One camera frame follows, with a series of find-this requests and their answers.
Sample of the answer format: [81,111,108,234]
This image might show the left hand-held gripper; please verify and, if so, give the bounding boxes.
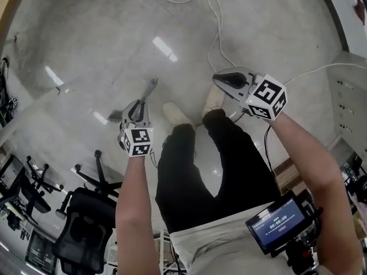
[116,100,155,158]

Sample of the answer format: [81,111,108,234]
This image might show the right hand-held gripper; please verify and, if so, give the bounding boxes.
[212,67,287,123]

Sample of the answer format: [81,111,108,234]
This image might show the person's right forearm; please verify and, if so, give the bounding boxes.
[268,112,365,275]

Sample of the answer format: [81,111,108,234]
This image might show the person's left forearm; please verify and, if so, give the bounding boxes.
[114,152,161,275]

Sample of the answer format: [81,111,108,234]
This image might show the person's right beige shoe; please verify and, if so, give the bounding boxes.
[201,84,226,119]

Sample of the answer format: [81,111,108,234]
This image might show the person's beige shoe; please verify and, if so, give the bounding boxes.
[162,101,196,132]
[201,84,226,119]

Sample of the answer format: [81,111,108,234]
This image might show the person's left beige shoe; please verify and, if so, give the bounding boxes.
[162,101,196,132]

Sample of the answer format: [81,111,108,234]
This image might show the person's black trousers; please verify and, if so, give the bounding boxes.
[154,109,280,234]

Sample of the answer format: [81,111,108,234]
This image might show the black mesh office chair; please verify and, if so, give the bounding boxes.
[53,150,124,275]

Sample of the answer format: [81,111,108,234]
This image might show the brown cardboard box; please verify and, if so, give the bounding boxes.
[274,158,305,195]

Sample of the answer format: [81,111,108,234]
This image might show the white metal rack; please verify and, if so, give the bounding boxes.
[154,227,179,275]

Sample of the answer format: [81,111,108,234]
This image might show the dark red cloth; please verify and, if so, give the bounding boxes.
[353,0,367,26]

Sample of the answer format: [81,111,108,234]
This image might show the person's white shirt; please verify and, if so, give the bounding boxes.
[169,202,290,275]

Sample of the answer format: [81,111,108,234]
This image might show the dark monitor screen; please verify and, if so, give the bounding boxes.
[25,230,57,272]

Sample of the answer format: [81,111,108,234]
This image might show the looped white floor cable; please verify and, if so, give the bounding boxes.
[163,0,225,74]

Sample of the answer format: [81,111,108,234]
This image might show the thin black cable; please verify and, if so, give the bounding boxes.
[263,124,278,183]

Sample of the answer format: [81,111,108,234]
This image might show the long white cable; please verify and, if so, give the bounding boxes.
[282,62,367,86]

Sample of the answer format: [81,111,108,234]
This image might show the black screen recorder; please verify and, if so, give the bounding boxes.
[245,190,318,258]

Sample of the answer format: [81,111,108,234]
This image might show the black chest mount rig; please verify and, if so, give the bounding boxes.
[269,207,326,275]

